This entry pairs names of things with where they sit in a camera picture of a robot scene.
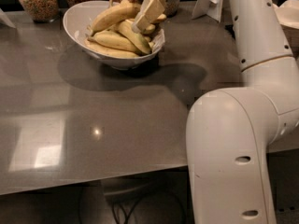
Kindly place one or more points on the yellow banana bottom front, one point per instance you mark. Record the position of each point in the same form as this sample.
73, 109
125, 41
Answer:
117, 53

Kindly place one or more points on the white folded sign card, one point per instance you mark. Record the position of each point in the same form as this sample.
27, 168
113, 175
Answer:
210, 8

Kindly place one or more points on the glass cereal jar far left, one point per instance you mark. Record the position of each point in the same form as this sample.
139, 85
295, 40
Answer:
41, 10

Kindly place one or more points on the black rubber mat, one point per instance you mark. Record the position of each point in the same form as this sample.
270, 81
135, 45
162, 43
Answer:
230, 30

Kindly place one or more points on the stack of large paper plates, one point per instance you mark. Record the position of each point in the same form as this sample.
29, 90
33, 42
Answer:
288, 17

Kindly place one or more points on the white card left edge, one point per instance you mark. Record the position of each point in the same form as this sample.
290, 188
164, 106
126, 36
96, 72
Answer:
5, 19

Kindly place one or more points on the white ceramic bowl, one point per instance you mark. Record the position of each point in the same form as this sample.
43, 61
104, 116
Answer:
77, 18

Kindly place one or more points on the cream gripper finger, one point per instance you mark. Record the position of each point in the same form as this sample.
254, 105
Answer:
147, 10
143, 23

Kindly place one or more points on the yellow-green banana behind centre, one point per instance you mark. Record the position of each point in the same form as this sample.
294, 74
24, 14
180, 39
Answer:
149, 30

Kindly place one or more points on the yellow banana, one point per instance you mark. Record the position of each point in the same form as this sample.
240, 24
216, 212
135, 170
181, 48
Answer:
113, 40
112, 15
117, 53
160, 19

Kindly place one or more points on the yellow-green banana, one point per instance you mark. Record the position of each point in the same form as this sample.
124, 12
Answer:
125, 29
149, 30

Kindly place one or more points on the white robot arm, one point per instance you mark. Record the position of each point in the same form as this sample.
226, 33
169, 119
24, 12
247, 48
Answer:
229, 130

